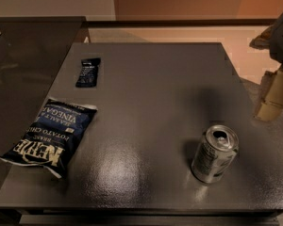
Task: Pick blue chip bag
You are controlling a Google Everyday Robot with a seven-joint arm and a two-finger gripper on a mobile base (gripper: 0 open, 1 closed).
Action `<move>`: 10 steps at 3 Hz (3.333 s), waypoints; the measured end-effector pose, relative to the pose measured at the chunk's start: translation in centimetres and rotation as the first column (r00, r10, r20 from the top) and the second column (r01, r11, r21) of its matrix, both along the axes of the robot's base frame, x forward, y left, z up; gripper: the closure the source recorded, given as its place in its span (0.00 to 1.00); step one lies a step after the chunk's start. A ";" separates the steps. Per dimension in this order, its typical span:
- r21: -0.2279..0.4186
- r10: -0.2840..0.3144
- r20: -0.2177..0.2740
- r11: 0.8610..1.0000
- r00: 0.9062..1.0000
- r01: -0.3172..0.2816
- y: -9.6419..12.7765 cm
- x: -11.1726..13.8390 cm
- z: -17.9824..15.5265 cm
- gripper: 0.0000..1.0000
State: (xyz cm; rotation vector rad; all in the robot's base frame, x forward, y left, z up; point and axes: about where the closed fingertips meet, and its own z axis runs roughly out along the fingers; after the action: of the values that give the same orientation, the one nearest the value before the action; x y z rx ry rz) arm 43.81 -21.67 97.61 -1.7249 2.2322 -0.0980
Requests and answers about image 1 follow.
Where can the dark blue snack bar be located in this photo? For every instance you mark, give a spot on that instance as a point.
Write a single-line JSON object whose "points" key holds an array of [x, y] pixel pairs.
{"points": [[89, 72]]}

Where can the dark side table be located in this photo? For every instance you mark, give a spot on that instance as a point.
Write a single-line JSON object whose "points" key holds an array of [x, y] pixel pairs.
{"points": [[31, 53]]}

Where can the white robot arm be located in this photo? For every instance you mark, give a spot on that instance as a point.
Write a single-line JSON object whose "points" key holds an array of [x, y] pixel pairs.
{"points": [[272, 39]]}

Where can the blue potato chip bag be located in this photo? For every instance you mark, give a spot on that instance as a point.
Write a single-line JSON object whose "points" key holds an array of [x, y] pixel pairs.
{"points": [[53, 137]]}

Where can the silver soda can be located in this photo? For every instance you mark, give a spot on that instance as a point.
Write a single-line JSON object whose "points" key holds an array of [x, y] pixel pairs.
{"points": [[217, 149]]}

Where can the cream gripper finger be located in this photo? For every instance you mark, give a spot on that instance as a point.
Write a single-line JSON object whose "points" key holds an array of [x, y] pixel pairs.
{"points": [[270, 99]]}

